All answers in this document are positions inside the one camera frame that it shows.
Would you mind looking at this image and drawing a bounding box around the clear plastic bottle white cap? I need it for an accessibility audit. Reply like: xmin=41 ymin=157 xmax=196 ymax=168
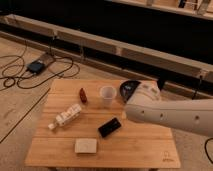
xmin=48 ymin=104 xmax=82 ymax=130

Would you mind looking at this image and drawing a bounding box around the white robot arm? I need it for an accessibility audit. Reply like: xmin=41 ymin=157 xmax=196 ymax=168
xmin=124 ymin=82 xmax=213 ymax=137

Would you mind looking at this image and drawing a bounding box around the dark bowl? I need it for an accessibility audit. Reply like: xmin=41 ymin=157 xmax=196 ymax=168
xmin=119 ymin=80 xmax=140 ymax=102

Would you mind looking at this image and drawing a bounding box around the small red brown object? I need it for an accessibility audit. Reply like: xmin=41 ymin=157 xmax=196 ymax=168
xmin=79 ymin=88 xmax=87 ymax=104

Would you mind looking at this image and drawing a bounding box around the black rectangular phone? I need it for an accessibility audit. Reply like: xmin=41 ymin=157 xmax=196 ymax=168
xmin=98 ymin=118 xmax=121 ymax=138

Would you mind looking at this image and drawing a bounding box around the white rectangular sponge block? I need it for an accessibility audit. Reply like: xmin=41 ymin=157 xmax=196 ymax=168
xmin=75 ymin=138 xmax=97 ymax=154

